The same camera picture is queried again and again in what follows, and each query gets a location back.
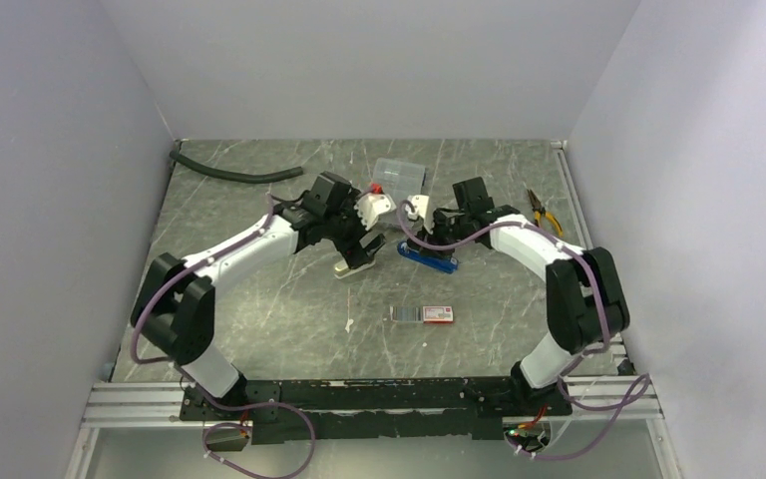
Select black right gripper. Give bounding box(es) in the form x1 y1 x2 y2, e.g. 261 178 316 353
417 210 472 259

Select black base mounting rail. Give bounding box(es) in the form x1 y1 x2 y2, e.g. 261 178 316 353
179 376 573 445

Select clear plastic screw organizer box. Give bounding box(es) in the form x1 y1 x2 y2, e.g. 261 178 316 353
371 158 427 207

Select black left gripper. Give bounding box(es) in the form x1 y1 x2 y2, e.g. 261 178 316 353
325 190 387 268

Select yellow handled pliers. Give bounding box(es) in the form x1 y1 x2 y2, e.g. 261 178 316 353
527 189 564 238

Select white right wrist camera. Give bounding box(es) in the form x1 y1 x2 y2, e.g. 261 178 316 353
405 195 433 234

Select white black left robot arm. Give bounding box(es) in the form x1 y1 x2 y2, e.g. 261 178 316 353
130 172 397 419

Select small beige white stapler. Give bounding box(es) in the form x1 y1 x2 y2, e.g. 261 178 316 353
333 258 376 279

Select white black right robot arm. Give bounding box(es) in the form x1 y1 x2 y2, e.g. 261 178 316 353
398 177 630 414

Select dark corrugated hose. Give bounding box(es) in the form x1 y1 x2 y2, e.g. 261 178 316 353
169 149 305 185

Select red white staples box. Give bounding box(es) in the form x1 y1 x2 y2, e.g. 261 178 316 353
389 306 454 324

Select blue black stapler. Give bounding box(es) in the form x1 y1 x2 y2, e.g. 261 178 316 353
397 240 459 274

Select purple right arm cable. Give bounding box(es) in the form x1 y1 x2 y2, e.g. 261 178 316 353
396 198 652 463

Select aluminium frame rail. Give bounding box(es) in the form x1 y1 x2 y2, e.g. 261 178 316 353
80 376 664 429

